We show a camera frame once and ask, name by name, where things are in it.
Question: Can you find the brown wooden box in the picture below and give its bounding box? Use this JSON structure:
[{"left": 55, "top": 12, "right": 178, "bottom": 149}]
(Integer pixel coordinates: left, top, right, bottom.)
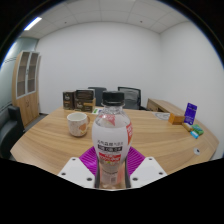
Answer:
[{"left": 168, "top": 112, "right": 186, "bottom": 126}]

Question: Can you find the flat green box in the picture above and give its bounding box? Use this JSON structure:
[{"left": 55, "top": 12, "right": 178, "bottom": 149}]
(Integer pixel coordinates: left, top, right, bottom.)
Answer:
[{"left": 191, "top": 123, "right": 205, "bottom": 136}]

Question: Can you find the small light blue box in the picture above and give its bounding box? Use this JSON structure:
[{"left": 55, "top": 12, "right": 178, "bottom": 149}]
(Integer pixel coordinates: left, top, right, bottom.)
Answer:
[{"left": 189, "top": 130, "right": 200, "bottom": 140}]

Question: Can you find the small yellow box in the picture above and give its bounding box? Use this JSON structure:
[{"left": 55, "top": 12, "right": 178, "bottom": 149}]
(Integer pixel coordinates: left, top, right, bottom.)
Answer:
[{"left": 181, "top": 122, "right": 194, "bottom": 132}]

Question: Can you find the black office chair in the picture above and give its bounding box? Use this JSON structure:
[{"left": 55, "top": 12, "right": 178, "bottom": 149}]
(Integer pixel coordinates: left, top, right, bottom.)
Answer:
[{"left": 87, "top": 86, "right": 108, "bottom": 108}]

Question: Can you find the low wooden side cabinet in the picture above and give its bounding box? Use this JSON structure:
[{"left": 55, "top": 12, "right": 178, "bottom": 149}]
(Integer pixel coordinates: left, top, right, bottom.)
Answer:
[{"left": 146, "top": 97, "right": 188, "bottom": 118}]

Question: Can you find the grey mesh office chair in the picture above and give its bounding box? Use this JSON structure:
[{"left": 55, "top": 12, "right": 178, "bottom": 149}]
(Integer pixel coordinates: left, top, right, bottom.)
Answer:
[{"left": 117, "top": 86, "right": 147, "bottom": 111}]

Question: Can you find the black leather armchair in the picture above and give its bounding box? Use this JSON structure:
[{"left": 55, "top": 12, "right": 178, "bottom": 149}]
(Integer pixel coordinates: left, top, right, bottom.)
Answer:
[{"left": 0, "top": 104, "right": 25, "bottom": 160}]

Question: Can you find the long ceiling light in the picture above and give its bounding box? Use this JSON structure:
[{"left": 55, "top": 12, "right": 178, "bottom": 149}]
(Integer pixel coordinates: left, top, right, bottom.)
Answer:
[{"left": 23, "top": 16, "right": 43, "bottom": 32}]

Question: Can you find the white mug with orange print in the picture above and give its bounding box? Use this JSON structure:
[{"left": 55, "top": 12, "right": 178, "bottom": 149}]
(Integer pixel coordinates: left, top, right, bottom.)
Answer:
[{"left": 66, "top": 111, "right": 91, "bottom": 138}]

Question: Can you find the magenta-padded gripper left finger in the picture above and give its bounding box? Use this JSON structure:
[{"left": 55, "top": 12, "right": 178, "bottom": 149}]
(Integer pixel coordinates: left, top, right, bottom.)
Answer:
[{"left": 57, "top": 146, "right": 100, "bottom": 190}]

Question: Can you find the white and green leaflet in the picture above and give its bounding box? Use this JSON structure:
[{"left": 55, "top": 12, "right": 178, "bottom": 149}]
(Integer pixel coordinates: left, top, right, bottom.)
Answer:
[{"left": 92, "top": 106, "right": 104, "bottom": 116}]

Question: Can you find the clear black-capped drink bottle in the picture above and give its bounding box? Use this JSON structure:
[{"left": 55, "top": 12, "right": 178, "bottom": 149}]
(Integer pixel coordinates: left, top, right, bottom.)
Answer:
[{"left": 91, "top": 90, "right": 134, "bottom": 190}]

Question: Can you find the small dark brown box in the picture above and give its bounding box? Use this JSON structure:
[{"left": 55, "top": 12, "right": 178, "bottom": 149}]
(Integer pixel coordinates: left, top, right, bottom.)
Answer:
[{"left": 62, "top": 90, "right": 76, "bottom": 111}]

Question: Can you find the large dark brown box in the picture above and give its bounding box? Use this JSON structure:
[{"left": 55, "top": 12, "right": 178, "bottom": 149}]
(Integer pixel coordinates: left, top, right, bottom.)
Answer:
[{"left": 73, "top": 88, "right": 97, "bottom": 113}]

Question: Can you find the wooden shelf cabinet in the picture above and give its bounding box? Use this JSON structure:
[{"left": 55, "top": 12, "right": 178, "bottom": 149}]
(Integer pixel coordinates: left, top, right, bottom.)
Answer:
[{"left": 11, "top": 50, "right": 42, "bottom": 128}]

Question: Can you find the round white paper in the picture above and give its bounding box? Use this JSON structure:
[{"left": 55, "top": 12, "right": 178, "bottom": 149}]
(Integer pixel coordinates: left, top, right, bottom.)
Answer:
[{"left": 153, "top": 111, "right": 171, "bottom": 121}]

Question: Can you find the purple standing sign card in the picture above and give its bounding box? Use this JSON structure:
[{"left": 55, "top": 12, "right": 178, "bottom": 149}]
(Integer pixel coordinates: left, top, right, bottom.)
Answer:
[{"left": 183, "top": 102, "right": 198, "bottom": 126}]

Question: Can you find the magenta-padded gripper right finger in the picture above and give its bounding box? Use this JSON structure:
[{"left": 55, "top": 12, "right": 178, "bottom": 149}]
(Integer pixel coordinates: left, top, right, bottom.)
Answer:
[{"left": 124, "top": 145, "right": 168, "bottom": 190}]

